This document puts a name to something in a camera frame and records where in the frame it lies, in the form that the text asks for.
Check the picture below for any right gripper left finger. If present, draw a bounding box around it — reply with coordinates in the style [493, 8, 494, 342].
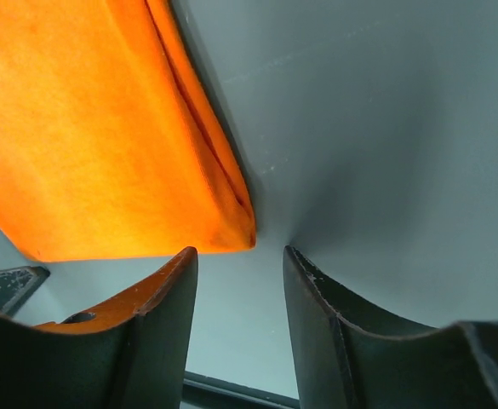
[0, 247, 197, 408]

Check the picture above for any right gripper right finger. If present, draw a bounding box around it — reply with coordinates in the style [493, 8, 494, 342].
[283, 246, 498, 408]

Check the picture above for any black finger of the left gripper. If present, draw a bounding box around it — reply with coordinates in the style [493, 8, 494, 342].
[0, 266, 49, 317]

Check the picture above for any orange t shirt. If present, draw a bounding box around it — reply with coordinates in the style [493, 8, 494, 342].
[0, 1, 256, 262]

